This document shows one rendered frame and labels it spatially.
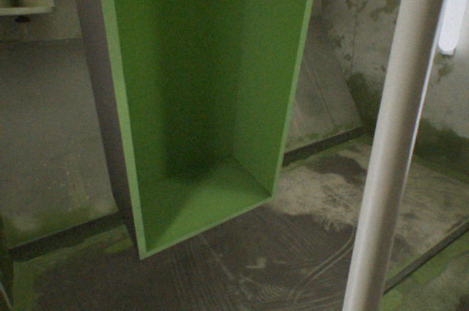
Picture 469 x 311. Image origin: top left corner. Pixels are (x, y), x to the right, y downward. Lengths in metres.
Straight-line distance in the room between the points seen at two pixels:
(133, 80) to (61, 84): 1.01
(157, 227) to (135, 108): 0.46
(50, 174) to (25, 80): 0.57
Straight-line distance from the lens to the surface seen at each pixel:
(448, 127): 2.66
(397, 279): 1.77
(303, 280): 1.65
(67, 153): 2.02
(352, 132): 2.94
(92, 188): 1.99
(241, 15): 1.30
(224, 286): 1.62
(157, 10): 1.13
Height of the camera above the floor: 1.27
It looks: 22 degrees down
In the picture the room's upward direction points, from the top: 3 degrees counter-clockwise
